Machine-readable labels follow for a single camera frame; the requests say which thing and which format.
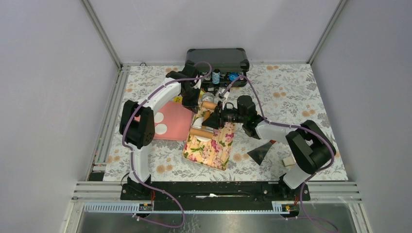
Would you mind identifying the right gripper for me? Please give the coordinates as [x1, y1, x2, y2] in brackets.
[202, 101, 246, 130]

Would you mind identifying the white dough ball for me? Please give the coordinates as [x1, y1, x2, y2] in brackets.
[189, 117, 214, 142]

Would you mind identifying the wooden double-ended rolling pin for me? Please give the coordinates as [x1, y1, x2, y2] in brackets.
[189, 101, 217, 142]

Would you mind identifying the floral yellow tray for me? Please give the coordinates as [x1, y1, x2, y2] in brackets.
[183, 123, 236, 170]

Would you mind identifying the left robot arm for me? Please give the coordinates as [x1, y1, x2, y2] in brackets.
[119, 65, 202, 200]

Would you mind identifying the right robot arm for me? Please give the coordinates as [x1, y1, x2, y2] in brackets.
[201, 95, 336, 200]

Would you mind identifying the white dough wrapper upper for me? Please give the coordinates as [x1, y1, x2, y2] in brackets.
[154, 112, 164, 123]

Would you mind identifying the white dough wrapper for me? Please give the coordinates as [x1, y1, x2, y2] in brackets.
[154, 112, 164, 123]
[155, 124, 168, 135]

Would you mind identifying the white dough wrapper lower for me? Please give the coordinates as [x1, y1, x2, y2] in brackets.
[155, 124, 168, 135]

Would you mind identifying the yellow big blind button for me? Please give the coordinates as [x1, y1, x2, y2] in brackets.
[173, 96, 183, 103]

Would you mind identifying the pink plastic tray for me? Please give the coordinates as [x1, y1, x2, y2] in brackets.
[128, 101, 193, 145]

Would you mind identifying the blue white chip stack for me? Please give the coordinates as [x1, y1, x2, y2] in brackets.
[212, 69, 221, 85]

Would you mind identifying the blue small blind button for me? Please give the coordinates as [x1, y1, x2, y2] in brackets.
[228, 72, 239, 81]

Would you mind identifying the black poker chip case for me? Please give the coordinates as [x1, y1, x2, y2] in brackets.
[185, 48, 250, 94]

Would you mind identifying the white green eraser block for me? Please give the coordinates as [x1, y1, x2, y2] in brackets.
[282, 156, 296, 167]

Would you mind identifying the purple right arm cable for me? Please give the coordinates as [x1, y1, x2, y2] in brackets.
[219, 74, 339, 233]

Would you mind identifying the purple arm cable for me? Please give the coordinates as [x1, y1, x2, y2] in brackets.
[121, 61, 213, 229]
[219, 74, 339, 233]

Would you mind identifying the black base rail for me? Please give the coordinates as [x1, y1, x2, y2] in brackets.
[120, 180, 311, 212]

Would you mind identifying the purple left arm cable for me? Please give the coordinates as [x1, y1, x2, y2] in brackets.
[121, 61, 213, 229]

